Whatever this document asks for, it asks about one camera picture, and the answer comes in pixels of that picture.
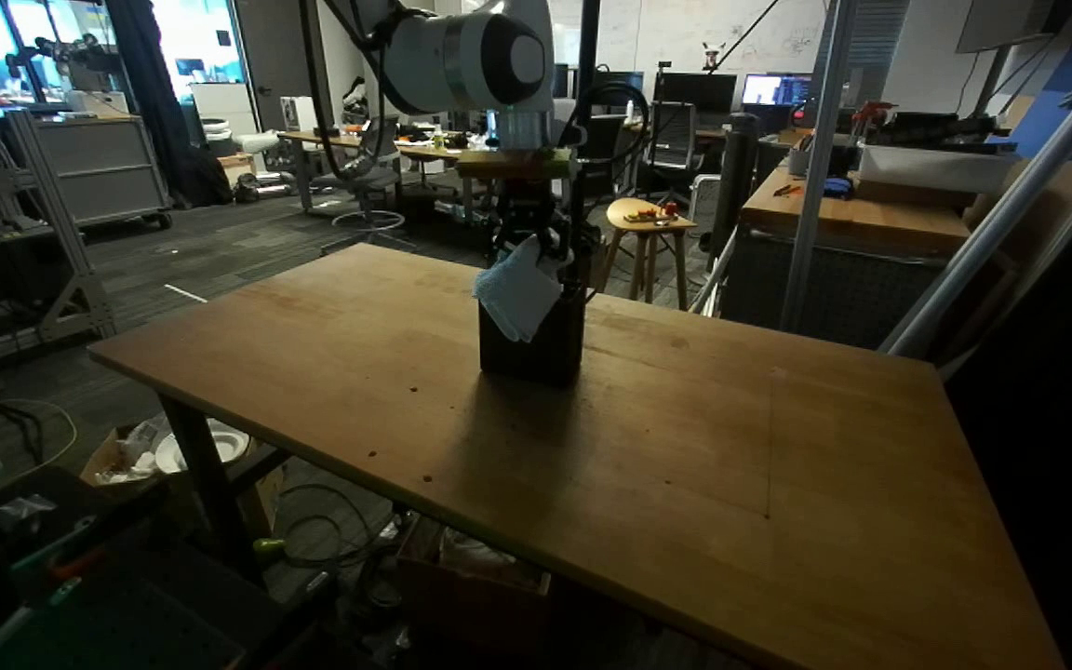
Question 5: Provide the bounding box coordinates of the silver vertical metal pole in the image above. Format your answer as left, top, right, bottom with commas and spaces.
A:
776, 0, 856, 332

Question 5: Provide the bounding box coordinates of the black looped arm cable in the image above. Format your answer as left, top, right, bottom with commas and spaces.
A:
296, 0, 404, 193

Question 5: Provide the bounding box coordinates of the grey cloth towel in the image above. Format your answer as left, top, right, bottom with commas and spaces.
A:
471, 235, 570, 345

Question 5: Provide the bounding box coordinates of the black table leg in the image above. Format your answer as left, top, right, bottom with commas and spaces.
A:
161, 390, 256, 566

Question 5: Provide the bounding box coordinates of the long wooden office desk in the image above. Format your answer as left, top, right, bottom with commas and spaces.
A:
280, 123, 495, 233

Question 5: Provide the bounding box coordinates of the dark computer monitor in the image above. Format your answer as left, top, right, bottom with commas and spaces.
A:
596, 68, 648, 111
650, 68, 739, 123

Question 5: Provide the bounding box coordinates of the black vertical stand pole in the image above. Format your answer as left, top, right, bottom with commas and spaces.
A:
563, 0, 603, 293

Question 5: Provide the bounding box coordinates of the black high-back office chair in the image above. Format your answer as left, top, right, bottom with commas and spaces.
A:
641, 97, 702, 197

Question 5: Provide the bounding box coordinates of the grey mesh office chair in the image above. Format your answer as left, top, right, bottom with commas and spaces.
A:
331, 111, 409, 235

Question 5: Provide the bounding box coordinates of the wooden top workbench with drawers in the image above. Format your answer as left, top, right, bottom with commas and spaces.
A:
719, 161, 974, 355

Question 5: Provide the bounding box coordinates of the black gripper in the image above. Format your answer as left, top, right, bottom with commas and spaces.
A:
491, 178, 579, 255

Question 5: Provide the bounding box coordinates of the grey rolling cabinet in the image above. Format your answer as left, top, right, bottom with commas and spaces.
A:
27, 111, 173, 235

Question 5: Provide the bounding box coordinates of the black mesh box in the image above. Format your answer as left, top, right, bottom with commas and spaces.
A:
475, 276, 593, 390

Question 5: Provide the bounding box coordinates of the lit blue computer monitor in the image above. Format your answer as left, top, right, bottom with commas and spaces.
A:
737, 70, 817, 111

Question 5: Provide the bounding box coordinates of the grey metal shelf rack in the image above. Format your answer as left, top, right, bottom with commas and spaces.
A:
0, 106, 120, 383

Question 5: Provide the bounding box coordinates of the silver diagonal metal pole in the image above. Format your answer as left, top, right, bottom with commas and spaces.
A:
877, 39, 1072, 360

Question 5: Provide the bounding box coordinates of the white round bowl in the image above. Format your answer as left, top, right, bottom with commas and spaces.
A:
151, 419, 254, 479

